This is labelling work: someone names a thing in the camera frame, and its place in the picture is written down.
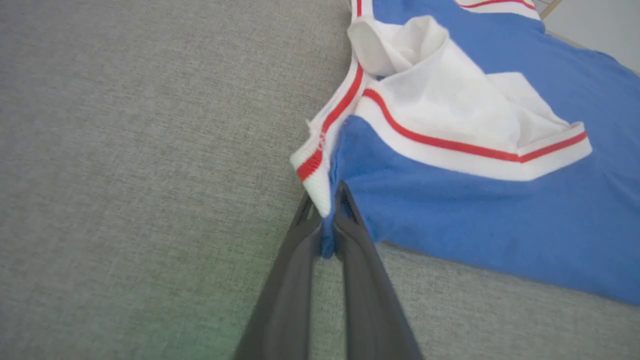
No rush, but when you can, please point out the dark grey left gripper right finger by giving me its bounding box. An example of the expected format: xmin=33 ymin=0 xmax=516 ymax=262
xmin=334 ymin=181 xmax=425 ymax=360

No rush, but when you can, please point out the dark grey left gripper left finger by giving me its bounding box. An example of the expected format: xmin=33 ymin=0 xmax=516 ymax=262
xmin=233 ymin=192 xmax=324 ymax=360

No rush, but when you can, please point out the blue garment with striped trim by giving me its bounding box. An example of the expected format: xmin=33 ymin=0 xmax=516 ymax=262
xmin=289 ymin=0 xmax=640 ymax=307

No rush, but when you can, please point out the grey fabric sofa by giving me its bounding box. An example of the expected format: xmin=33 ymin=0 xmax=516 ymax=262
xmin=0 ymin=0 xmax=640 ymax=360

